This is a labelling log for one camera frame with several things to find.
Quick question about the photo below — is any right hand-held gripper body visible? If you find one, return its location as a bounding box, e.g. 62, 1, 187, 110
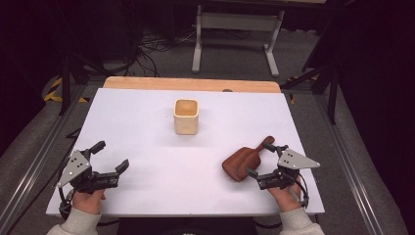
256, 144, 322, 192

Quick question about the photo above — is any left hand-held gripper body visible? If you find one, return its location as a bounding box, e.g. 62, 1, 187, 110
57, 149, 121, 194

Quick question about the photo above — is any brown wooden scoop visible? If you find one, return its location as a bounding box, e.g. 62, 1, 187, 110
221, 135, 276, 183

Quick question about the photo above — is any person's left hand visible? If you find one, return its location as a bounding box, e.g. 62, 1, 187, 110
70, 188, 108, 215

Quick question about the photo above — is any person's right hand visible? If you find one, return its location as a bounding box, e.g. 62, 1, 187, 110
266, 181, 303, 213

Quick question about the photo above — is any yellow black hazard tape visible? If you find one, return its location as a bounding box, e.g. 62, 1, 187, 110
43, 76, 90, 104
286, 74, 319, 106

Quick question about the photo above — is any black metal stand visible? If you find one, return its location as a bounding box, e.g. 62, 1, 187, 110
279, 58, 341, 125
58, 54, 110, 118

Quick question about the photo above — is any cream square cup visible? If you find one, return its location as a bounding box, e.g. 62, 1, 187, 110
172, 98, 201, 136

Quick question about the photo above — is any wooden table board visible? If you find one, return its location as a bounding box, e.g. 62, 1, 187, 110
103, 75, 282, 94

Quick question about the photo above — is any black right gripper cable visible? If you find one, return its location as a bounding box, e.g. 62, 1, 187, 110
293, 173, 310, 210

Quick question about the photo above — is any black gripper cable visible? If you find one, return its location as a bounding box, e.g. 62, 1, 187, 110
293, 173, 310, 210
57, 187, 75, 220

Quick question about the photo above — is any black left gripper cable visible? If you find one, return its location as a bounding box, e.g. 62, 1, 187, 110
57, 187, 75, 220

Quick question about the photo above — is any aluminium floor rail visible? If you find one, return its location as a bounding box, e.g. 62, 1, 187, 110
313, 93, 386, 235
0, 83, 88, 235

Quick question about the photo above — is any tangle of black floor cables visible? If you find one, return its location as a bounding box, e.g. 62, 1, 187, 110
119, 27, 198, 78

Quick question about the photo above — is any grey metal desk frame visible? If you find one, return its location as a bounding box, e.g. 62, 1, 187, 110
191, 4, 286, 78

